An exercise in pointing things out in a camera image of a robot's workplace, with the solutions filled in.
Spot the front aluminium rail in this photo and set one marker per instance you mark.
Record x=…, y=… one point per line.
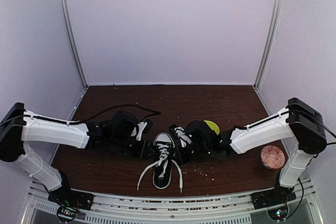
x=229, y=208

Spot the aluminium frame post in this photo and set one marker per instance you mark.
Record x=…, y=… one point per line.
x=72, y=43
x=270, y=41

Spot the lime green bowl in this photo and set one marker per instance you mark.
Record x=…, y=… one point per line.
x=214, y=127

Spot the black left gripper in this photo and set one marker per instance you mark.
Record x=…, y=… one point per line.
x=144, y=150

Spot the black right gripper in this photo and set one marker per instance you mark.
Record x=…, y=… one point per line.
x=181, y=157

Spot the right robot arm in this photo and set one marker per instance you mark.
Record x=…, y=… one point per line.
x=297, y=121

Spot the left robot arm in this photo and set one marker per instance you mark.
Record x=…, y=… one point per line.
x=21, y=130

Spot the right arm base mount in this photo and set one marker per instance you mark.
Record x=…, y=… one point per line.
x=275, y=201

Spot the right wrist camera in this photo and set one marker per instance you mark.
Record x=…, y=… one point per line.
x=179, y=133

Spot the black white canvas sneaker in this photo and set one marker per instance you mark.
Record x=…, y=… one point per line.
x=163, y=147

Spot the right aluminium frame post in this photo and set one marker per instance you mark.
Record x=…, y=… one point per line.
x=270, y=41

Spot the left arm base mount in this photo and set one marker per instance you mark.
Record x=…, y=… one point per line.
x=71, y=204

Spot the left aluminium frame post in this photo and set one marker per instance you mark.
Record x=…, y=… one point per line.
x=72, y=43

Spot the white shoelace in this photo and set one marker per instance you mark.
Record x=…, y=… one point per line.
x=152, y=166

